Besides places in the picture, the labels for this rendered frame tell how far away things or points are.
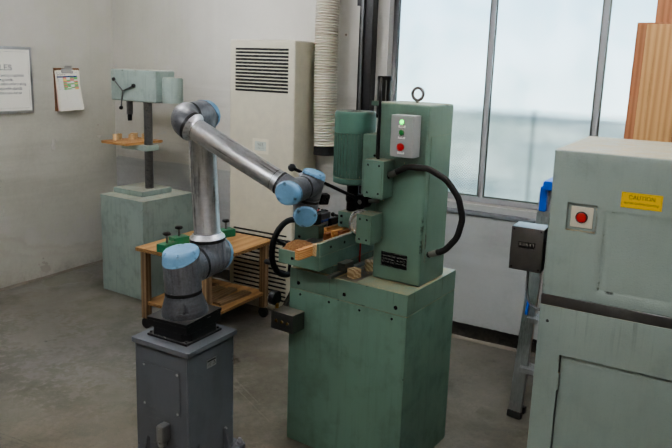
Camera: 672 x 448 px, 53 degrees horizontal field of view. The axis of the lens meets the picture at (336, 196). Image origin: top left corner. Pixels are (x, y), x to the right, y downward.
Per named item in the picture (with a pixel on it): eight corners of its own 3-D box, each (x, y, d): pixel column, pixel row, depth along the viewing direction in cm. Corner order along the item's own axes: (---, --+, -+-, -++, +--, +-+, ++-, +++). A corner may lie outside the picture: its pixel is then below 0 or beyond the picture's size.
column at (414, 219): (398, 264, 299) (406, 100, 285) (444, 274, 287) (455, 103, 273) (371, 276, 281) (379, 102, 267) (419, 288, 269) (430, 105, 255)
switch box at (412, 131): (396, 154, 266) (398, 113, 263) (419, 157, 260) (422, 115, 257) (389, 156, 261) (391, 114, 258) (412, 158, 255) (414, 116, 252)
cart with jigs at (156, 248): (206, 299, 479) (205, 210, 466) (272, 316, 451) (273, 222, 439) (136, 328, 422) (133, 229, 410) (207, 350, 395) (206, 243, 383)
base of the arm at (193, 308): (183, 324, 266) (182, 300, 263) (151, 315, 276) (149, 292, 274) (218, 309, 281) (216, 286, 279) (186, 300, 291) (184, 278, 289)
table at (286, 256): (340, 232, 338) (340, 220, 337) (393, 242, 321) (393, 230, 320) (260, 257, 289) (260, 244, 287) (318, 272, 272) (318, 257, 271)
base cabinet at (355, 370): (340, 398, 343) (345, 263, 329) (445, 436, 311) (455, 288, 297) (285, 436, 306) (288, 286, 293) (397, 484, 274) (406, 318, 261)
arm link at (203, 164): (183, 278, 288) (171, 100, 271) (208, 266, 303) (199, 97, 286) (212, 283, 281) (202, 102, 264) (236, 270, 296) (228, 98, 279)
